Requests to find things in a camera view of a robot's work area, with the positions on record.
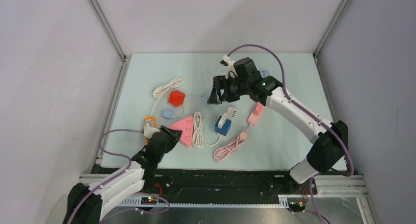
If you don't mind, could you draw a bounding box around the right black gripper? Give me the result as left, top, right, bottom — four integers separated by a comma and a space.
207, 75, 249, 104

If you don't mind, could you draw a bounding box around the pink triangular power strip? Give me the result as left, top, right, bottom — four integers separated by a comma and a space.
168, 116, 194, 148

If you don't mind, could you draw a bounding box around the white plug adapter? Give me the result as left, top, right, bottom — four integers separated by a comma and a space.
216, 116, 232, 129

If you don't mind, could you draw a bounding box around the dark blue cube socket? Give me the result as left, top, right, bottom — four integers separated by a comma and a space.
214, 122, 232, 136

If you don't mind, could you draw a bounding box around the red cube socket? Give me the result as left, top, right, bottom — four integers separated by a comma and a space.
168, 90, 186, 107

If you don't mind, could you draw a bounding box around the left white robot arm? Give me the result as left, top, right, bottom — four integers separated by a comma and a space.
63, 124, 183, 224

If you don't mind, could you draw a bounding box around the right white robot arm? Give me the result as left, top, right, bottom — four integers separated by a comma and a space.
207, 55, 348, 194

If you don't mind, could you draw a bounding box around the light blue power strip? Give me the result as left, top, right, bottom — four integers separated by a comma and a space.
201, 95, 209, 105

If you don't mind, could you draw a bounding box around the small light blue charger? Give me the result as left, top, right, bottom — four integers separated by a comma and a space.
161, 109, 176, 120

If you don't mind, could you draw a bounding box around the white power strip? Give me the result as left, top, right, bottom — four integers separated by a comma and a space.
226, 107, 238, 121

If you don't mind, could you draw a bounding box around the orange power strip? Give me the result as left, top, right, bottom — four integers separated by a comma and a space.
144, 116, 157, 145

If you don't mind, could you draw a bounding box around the light blue table mat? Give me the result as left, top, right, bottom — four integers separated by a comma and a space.
101, 52, 348, 172

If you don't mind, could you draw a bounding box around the white coiled cable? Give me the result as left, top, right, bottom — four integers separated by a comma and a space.
192, 111, 225, 149

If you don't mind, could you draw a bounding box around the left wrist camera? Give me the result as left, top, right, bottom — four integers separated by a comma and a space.
143, 122, 160, 138

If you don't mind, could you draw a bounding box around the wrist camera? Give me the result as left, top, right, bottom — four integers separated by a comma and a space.
143, 122, 160, 138
220, 55, 235, 71

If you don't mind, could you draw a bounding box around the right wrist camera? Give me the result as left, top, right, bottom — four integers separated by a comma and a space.
220, 55, 235, 71

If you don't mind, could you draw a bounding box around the white orange strip cable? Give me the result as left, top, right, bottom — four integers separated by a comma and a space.
149, 77, 183, 117

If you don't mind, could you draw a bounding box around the pink coiled cable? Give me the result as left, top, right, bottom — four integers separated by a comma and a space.
212, 123, 253, 162

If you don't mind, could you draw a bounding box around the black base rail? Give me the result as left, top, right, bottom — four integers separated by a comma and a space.
123, 168, 318, 205

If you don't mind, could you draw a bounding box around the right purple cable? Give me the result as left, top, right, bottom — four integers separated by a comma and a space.
227, 44, 355, 224

